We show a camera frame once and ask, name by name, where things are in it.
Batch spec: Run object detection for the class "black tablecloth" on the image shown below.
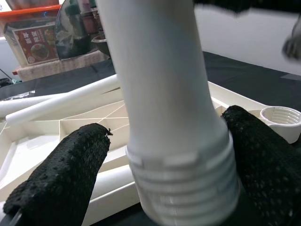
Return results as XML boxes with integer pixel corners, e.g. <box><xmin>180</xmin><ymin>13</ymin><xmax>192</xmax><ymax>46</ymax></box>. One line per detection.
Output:
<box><xmin>0</xmin><ymin>50</ymin><xmax>301</xmax><ymax>226</ymax></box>

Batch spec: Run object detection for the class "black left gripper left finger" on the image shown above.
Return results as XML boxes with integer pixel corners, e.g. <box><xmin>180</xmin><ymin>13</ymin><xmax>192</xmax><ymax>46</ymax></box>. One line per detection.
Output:
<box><xmin>2</xmin><ymin>122</ymin><xmax>112</xmax><ymax>226</ymax></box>

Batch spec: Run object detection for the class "orange-lidded clear storage box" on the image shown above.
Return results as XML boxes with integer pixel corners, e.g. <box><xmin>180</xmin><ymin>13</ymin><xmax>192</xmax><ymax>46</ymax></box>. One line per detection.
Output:
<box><xmin>0</xmin><ymin>4</ymin><xmax>63</xmax><ymax>66</ymax></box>

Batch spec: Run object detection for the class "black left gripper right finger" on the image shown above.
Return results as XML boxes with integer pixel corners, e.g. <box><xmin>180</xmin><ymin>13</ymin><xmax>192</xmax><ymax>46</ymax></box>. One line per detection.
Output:
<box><xmin>221</xmin><ymin>105</ymin><xmax>301</xmax><ymax>226</ymax></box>

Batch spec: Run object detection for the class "black metal wok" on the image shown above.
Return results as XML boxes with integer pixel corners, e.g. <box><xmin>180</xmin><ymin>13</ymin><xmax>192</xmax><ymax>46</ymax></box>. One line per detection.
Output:
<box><xmin>91</xmin><ymin>35</ymin><xmax>111</xmax><ymax>57</ymax></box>

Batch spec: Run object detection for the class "white plastic table top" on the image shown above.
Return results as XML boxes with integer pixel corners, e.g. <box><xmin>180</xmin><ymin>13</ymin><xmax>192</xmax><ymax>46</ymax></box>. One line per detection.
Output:
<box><xmin>0</xmin><ymin>81</ymin><xmax>301</xmax><ymax>224</ymax></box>

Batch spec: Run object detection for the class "white plastic table leg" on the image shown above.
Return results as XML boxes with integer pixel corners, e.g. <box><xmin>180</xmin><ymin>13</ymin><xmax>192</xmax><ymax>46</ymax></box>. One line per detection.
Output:
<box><xmin>95</xmin><ymin>0</ymin><xmax>242</xmax><ymax>224</ymax></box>
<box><xmin>0</xmin><ymin>93</ymin><xmax>69</xmax><ymax>118</ymax></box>
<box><xmin>5</xmin><ymin>74</ymin><xmax>119</xmax><ymax>124</ymax></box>

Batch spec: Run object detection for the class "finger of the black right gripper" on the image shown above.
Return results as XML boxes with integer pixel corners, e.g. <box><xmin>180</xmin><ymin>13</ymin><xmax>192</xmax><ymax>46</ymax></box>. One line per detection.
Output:
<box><xmin>192</xmin><ymin>0</ymin><xmax>301</xmax><ymax>18</ymax></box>

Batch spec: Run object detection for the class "red printed food carton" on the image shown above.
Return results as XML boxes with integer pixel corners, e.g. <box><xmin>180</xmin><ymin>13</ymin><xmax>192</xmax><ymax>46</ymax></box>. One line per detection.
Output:
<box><xmin>13</xmin><ymin>24</ymin><xmax>59</xmax><ymax>65</ymax></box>

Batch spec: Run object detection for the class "beige woven bench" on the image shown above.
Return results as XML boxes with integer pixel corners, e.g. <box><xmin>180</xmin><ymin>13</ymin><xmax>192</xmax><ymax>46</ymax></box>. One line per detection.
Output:
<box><xmin>16</xmin><ymin>49</ymin><xmax>111</xmax><ymax>82</ymax></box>

